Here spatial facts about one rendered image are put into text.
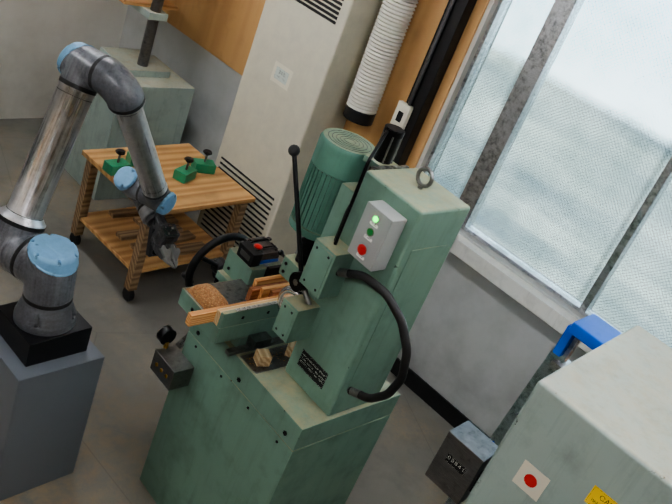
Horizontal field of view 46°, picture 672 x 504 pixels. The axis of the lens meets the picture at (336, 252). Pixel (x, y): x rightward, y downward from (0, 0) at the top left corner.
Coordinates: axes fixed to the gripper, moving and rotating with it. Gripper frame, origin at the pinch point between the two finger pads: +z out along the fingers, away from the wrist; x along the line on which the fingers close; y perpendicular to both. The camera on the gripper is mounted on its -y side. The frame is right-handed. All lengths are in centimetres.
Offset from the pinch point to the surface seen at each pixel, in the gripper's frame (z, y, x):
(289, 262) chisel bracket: 33, 49, 4
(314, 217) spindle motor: 31, 71, 0
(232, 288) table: 29.0, 30.4, -5.4
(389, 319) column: 69, 73, 5
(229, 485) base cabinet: 81, -5, -13
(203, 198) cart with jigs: -60, -41, 65
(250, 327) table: 45, 34, -9
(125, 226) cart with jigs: -77, -85, 48
